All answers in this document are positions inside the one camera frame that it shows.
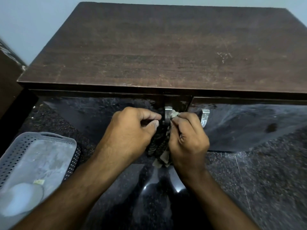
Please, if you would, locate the person's right forearm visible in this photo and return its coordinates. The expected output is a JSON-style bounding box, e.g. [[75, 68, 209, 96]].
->
[[179, 169, 262, 230]]

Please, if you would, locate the person's right hand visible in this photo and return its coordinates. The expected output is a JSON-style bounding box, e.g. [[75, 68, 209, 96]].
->
[[167, 112, 211, 181]]

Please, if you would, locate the white perforated plastic basket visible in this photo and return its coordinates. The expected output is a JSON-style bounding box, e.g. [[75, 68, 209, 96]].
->
[[0, 131, 82, 222]]

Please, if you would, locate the brown wooden cabinet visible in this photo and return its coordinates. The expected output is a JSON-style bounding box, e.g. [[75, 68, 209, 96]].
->
[[16, 1, 307, 153]]

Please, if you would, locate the white spray bottle black nozzle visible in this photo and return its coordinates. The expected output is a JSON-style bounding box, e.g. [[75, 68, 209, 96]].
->
[[0, 181, 45, 218]]

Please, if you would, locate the person's left forearm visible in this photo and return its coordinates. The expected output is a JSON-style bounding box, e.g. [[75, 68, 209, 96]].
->
[[11, 150, 145, 230]]

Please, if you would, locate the person's left hand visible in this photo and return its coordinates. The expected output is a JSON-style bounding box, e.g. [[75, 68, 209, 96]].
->
[[99, 106, 163, 166]]

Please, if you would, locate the grey cleaning cloth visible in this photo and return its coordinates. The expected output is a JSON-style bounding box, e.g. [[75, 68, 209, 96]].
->
[[147, 111, 181, 170]]

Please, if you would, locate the metal cabinet handle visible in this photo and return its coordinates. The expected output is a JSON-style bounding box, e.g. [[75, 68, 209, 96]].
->
[[201, 108, 210, 128], [163, 106, 174, 127]]

